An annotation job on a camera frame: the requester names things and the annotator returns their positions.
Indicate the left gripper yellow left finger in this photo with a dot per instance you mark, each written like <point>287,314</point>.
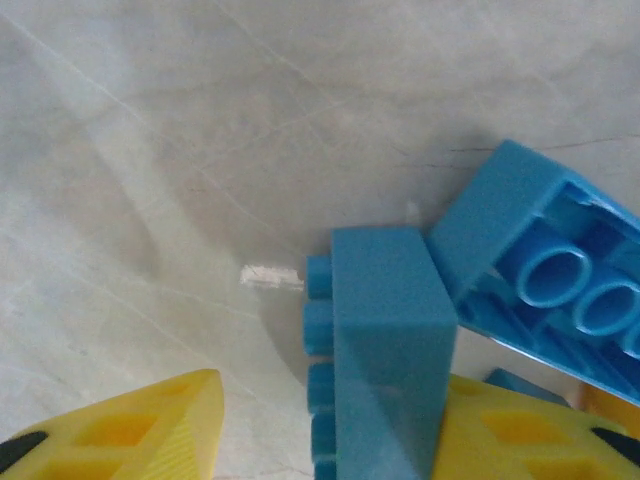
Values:
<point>190,415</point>

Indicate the blue lego brick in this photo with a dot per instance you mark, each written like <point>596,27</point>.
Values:
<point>500,200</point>
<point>390,325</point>

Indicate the yellow lego brick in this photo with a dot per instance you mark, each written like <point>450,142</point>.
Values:
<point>605,405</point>

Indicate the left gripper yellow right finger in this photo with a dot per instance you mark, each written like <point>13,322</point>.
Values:
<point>465,400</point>

